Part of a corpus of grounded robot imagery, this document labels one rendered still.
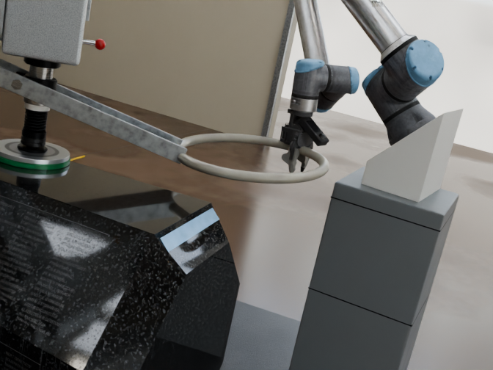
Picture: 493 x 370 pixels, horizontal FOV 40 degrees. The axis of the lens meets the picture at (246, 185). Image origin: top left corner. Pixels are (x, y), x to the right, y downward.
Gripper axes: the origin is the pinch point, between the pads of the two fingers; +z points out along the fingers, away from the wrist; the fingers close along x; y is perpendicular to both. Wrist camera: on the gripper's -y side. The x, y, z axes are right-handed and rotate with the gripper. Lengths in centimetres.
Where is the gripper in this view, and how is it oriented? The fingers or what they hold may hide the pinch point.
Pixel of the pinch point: (298, 170)
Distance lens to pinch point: 227.1
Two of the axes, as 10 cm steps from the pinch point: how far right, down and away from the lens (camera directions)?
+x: -7.3, 1.1, -6.7
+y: -6.7, -2.9, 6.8
